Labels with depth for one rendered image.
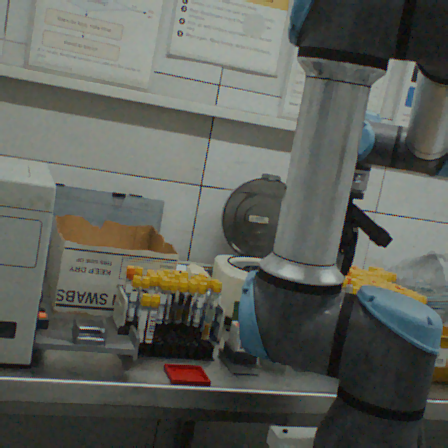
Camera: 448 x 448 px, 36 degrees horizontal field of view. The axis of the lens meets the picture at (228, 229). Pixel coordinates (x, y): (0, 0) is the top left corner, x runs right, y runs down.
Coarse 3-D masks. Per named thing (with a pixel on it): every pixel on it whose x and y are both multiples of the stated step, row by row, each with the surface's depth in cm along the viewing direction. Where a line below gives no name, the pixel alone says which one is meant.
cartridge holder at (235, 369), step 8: (224, 344) 130; (224, 352) 130; (232, 352) 126; (240, 352) 126; (224, 360) 128; (232, 360) 126; (240, 360) 126; (248, 360) 126; (256, 360) 127; (232, 368) 124; (240, 368) 124; (248, 368) 125; (256, 368) 125
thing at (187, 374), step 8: (168, 368) 119; (176, 368) 121; (184, 368) 122; (192, 368) 122; (200, 368) 122; (168, 376) 117; (176, 376) 118; (184, 376) 118; (192, 376) 119; (200, 376) 120; (200, 384) 116; (208, 384) 117
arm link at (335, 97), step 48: (336, 0) 82; (384, 0) 80; (336, 48) 83; (384, 48) 84; (336, 96) 85; (336, 144) 86; (288, 192) 90; (336, 192) 88; (288, 240) 90; (336, 240) 90; (288, 288) 89; (336, 288) 91; (240, 336) 93; (288, 336) 90
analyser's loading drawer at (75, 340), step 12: (36, 336) 113; (48, 336) 114; (60, 336) 115; (72, 336) 116; (84, 336) 117; (96, 336) 118; (108, 336) 120; (120, 336) 121; (132, 336) 119; (36, 348) 111; (48, 348) 112; (60, 348) 112; (72, 348) 113; (84, 348) 113; (96, 348) 114; (108, 348) 114; (120, 348) 115; (132, 348) 116
